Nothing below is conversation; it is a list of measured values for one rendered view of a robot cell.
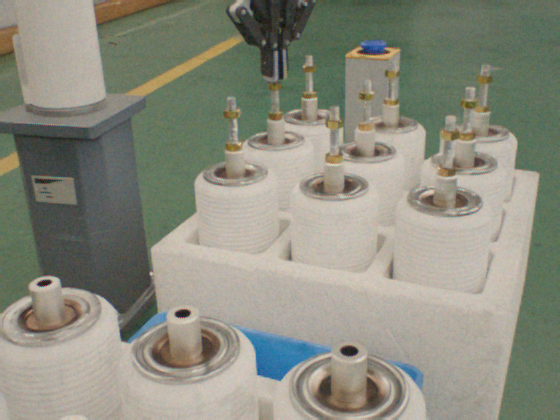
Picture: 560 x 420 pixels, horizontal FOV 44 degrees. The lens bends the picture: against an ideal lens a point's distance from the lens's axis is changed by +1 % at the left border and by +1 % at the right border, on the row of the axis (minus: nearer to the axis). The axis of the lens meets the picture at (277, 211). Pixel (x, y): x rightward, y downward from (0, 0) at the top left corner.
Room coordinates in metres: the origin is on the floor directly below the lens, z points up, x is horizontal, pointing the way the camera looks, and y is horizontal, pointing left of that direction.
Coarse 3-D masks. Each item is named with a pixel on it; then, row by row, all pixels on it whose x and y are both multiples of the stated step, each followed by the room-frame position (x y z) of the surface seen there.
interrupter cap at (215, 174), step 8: (248, 160) 0.77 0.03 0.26; (208, 168) 0.74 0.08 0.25; (216, 168) 0.74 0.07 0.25; (224, 168) 0.75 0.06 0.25; (248, 168) 0.75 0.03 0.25; (256, 168) 0.74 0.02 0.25; (264, 168) 0.74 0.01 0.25; (208, 176) 0.72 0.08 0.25; (216, 176) 0.72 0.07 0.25; (224, 176) 0.73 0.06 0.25; (248, 176) 0.72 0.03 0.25; (256, 176) 0.72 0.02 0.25; (264, 176) 0.72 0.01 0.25; (216, 184) 0.70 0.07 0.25; (224, 184) 0.70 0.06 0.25; (232, 184) 0.69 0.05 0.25; (240, 184) 0.70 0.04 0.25; (248, 184) 0.70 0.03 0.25
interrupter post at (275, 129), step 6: (270, 120) 0.84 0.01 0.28; (282, 120) 0.84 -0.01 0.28; (270, 126) 0.83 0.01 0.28; (276, 126) 0.83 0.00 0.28; (282, 126) 0.84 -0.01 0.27; (270, 132) 0.83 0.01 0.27; (276, 132) 0.83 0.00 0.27; (282, 132) 0.83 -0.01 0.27; (270, 138) 0.83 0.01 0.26; (276, 138) 0.83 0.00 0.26; (282, 138) 0.83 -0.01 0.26; (276, 144) 0.83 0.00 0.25
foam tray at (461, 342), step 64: (512, 192) 0.88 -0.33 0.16; (192, 256) 0.67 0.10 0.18; (256, 256) 0.66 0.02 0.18; (384, 256) 0.65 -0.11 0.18; (512, 256) 0.65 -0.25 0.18; (256, 320) 0.64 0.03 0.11; (320, 320) 0.61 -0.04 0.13; (384, 320) 0.58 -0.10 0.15; (448, 320) 0.56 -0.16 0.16; (512, 320) 0.66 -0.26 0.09; (448, 384) 0.55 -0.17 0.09
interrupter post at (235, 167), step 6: (240, 150) 0.73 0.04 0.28; (228, 156) 0.72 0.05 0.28; (234, 156) 0.72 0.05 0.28; (240, 156) 0.72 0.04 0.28; (228, 162) 0.72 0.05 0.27; (234, 162) 0.72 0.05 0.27; (240, 162) 0.72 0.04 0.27; (228, 168) 0.72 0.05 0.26; (234, 168) 0.72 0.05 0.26; (240, 168) 0.72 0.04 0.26; (228, 174) 0.72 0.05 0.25; (234, 174) 0.72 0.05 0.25; (240, 174) 0.72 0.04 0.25
